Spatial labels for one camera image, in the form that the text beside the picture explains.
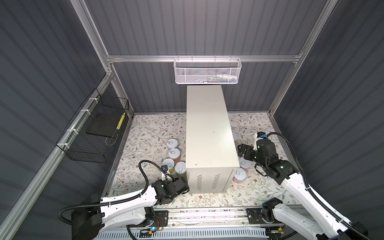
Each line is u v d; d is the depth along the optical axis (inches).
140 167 24.8
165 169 28.1
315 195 17.5
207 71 48.4
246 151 27.3
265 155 22.9
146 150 39.1
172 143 37.9
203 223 28.7
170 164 34.2
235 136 40.0
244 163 34.1
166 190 22.8
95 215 16.3
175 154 35.8
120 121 31.0
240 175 32.6
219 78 36.0
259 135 27.0
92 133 28.4
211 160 22.4
